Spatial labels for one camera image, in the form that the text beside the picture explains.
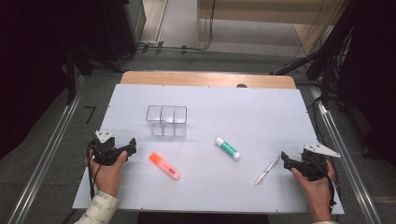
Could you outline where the clear pen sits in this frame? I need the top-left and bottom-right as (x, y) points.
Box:
(253, 153), (282, 187)

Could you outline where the black curtain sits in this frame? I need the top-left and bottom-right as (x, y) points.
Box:
(0, 0), (104, 160)
(335, 0), (396, 166)

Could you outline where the orange highlighter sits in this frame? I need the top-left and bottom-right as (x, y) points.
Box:
(148, 152), (181, 181)

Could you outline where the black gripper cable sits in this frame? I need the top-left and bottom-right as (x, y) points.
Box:
(86, 139), (104, 200)
(311, 157), (339, 214)

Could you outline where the light wooden furniture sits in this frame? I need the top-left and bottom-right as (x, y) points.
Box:
(195, 0), (349, 57)

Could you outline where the person's left hand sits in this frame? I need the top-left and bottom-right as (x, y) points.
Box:
(84, 150), (129, 199)

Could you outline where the clear plastic organizer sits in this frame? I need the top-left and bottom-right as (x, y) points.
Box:
(145, 105), (189, 138)

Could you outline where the black hanging cable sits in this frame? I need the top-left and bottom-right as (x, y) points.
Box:
(199, 0), (218, 52)

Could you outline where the metal rail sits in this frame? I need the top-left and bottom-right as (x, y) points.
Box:
(309, 85), (384, 224)
(7, 76), (87, 224)

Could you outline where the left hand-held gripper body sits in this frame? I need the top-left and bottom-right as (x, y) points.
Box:
(89, 130), (130, 166)

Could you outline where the dark cabinet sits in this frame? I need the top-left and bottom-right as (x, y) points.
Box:
(99, 0), (148, 62)

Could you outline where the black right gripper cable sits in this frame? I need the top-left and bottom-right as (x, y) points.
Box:
(311, 157), (339, 214)

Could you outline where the person's right hand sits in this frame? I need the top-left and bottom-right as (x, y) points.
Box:
(290, 161), (336, 217)

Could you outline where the green and white glue stick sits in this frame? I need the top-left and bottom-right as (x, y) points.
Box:
(214, 136), (241, 161)

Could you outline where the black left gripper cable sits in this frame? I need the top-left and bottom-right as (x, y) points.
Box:
(86, 139), (104, 200)

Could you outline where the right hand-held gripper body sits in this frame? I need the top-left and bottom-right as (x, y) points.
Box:
(293, 143), (341, 181)

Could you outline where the black stand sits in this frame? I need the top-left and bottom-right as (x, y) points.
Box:
(270, 27), (356, 108)
(64, 45), (124, 105)

